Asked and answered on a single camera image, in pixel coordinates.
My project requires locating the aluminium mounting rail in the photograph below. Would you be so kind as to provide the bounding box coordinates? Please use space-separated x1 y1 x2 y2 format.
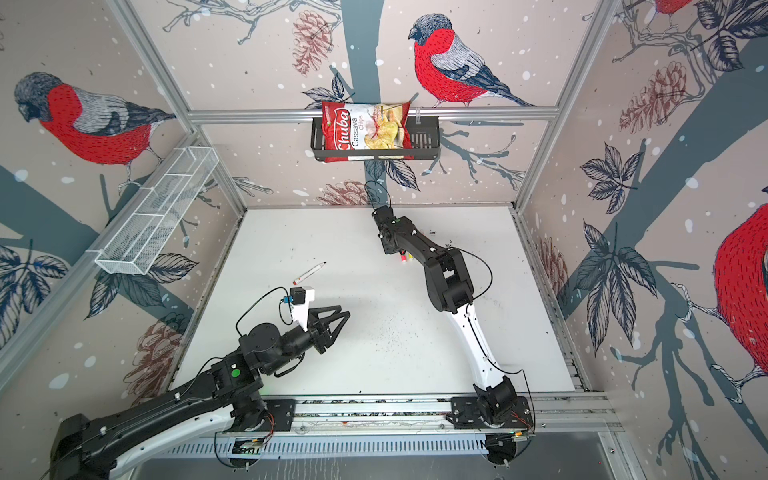
261 392 624 436

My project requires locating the red cassava chips bag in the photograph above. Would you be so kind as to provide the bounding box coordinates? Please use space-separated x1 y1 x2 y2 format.
316 102 412 163

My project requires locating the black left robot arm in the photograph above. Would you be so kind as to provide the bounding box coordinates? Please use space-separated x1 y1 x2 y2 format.
43 305 350 479

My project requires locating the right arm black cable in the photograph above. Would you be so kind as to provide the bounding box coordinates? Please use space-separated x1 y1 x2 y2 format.
364 173 394 211

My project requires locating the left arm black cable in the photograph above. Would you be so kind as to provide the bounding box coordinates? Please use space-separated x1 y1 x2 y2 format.
235 286 295 337

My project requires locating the black wire basket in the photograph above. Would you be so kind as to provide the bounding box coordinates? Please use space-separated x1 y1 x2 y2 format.
310 113 441 163

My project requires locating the white marker pen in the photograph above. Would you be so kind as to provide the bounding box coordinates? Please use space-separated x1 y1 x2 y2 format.
292 261 327 286

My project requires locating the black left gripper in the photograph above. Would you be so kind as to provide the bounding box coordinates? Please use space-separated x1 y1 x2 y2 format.
263 304 350 377

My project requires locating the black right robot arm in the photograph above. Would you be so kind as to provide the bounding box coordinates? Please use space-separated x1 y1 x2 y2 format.
372 206 518 427

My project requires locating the white mesh wall tray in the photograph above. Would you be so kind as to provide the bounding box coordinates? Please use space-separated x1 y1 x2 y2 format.
95 146 219 275

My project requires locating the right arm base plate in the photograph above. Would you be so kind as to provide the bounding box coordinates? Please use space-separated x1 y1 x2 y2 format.
445 396 534 431

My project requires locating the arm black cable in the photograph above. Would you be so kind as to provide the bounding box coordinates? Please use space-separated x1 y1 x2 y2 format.
235 286 295 337
364 173 394 211

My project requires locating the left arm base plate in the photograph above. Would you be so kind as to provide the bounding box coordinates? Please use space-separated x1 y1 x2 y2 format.
227 398 297 433

